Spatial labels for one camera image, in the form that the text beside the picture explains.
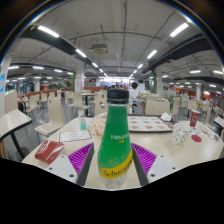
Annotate crumpled white napkin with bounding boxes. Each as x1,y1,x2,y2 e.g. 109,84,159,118
159,112,173,122

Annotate white printed card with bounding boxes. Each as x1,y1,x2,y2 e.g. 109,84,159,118
57,129,94,144

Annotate ceiling strip lights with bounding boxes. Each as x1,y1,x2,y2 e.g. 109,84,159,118
6,21,224,89

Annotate green drink bottle black cap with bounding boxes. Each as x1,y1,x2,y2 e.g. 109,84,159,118
97,88,134,190

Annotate group of beige chairs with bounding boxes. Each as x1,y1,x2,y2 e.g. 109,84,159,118
4,89,224,124

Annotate ceiling air conditioner unit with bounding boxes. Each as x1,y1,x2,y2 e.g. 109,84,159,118
90,43,110,56

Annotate red paper box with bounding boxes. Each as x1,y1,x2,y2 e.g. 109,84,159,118
34,139,65,165

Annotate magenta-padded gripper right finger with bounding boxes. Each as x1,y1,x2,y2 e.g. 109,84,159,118
130,142,181,187

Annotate printed sticker flyer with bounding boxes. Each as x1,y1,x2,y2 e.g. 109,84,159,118
190,125,218,141

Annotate beige table black leg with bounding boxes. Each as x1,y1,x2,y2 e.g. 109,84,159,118
0,109,33,159
213,115,224,129

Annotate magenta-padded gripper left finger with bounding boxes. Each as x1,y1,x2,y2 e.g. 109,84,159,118
45,142,96,187

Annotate red paper cup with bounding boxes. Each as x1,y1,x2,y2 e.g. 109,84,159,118
189,109,201,128

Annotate beige chair with oval hole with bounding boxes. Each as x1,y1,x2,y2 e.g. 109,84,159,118
144,98,171,117
93,98,108,117

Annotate white polka-dot mug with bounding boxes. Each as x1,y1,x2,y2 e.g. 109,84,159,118
171,122,192,145

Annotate flat round red coaster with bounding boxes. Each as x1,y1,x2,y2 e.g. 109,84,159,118
191,134,203,143

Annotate small clear sanitizer bottle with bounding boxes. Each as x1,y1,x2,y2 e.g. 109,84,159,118
78,114,88,131

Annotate beige chair metal legs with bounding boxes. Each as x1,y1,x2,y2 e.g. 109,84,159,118
34,96,65,136

